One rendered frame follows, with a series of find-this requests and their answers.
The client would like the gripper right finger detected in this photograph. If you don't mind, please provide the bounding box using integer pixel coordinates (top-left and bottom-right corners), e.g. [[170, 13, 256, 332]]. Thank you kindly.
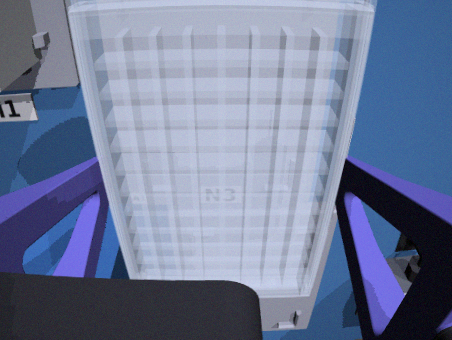
[[335, 155, 452, 340]]

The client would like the blue open-top bin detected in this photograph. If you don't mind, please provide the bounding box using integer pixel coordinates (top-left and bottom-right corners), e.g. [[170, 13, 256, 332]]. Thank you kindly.
[[22, 204, 129, 279]]

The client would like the white label plate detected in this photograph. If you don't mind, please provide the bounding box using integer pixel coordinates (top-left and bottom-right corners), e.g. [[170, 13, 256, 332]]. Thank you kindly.
[[0, 93, 39, 122]]

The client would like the clear plastic assay plate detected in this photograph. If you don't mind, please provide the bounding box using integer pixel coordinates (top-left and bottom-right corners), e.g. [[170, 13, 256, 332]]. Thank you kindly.
[[65, 0, 377, 298]]

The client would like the grey button box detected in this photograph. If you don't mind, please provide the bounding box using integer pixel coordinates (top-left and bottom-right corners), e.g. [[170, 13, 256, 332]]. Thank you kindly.
[[385, 233, 422, 295]]

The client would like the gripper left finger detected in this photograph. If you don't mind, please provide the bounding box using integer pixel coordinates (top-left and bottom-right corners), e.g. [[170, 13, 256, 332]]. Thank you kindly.
[[0, 156, 109, 278]]

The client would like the blue bench mat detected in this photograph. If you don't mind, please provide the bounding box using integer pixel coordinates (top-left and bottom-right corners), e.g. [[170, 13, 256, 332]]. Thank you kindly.
[[0, 0, 452, 340]]

